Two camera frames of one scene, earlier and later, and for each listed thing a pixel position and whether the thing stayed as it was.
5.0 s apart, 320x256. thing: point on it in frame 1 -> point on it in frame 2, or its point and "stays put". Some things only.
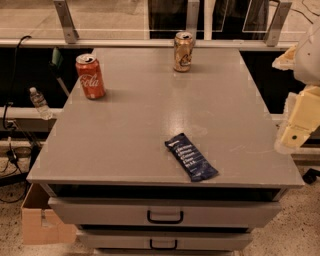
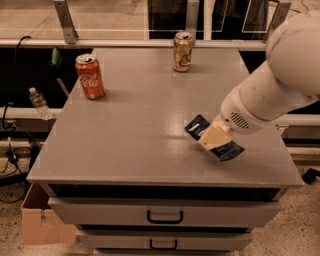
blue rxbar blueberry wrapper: x=192 y=161 -> x=195 y=128
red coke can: x=92 y=77 stays put
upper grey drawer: x=162 y=212 stays put
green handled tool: x=55 y=65 stays put
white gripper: x=308 y=63 -> x=235 y=117
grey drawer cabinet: x=108 y=172 stays put
